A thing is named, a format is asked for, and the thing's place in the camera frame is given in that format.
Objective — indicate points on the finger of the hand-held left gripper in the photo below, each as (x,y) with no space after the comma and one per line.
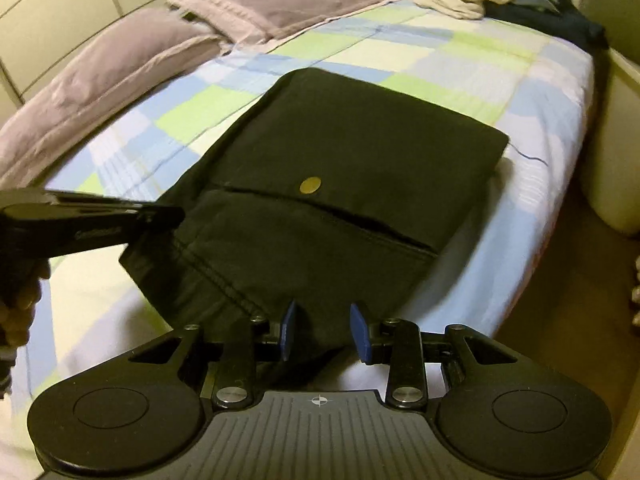
(160,216)

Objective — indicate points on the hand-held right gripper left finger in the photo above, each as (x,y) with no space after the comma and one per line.
(287,334)

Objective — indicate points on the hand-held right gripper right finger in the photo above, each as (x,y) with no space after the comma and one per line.
(361,336)

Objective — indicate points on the black pants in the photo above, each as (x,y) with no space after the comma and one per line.
(350,140)

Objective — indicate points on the person's left hand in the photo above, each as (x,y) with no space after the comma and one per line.
(20,317)

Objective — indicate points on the cream panelled headboard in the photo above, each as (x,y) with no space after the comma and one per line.
(65,15)

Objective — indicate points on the checkered bed sheet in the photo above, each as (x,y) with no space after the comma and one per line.
(415,55)

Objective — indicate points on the dark navy garment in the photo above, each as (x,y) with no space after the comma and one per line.
(565,20)

